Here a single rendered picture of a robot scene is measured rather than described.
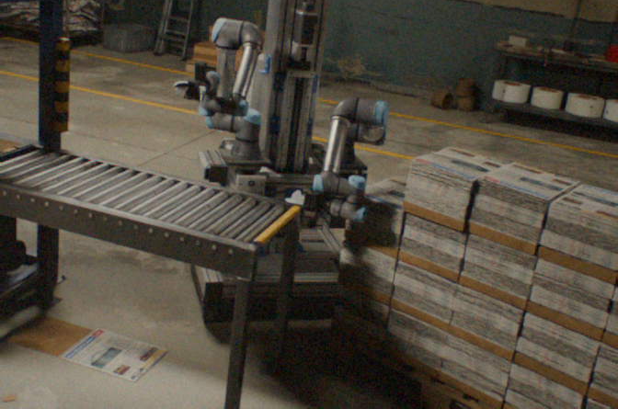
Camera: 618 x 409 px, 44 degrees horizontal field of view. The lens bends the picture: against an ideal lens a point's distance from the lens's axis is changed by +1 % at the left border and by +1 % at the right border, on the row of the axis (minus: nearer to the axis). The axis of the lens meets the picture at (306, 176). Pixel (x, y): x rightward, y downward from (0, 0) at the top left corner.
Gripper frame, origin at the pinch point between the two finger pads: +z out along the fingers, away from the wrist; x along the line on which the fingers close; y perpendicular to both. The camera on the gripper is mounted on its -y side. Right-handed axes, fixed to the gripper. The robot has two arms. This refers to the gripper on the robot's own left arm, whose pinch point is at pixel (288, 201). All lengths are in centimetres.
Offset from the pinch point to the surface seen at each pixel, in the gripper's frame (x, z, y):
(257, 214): 28.6, 2.9, 2.2
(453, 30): -670, 35, 20
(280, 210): 19.2, -3.4, 2.3
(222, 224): 47.4, 9.6, 2.3
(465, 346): 6, -87, -42
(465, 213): 4, -76, 14
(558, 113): -598, -108, -46
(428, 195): -1, -60, 17
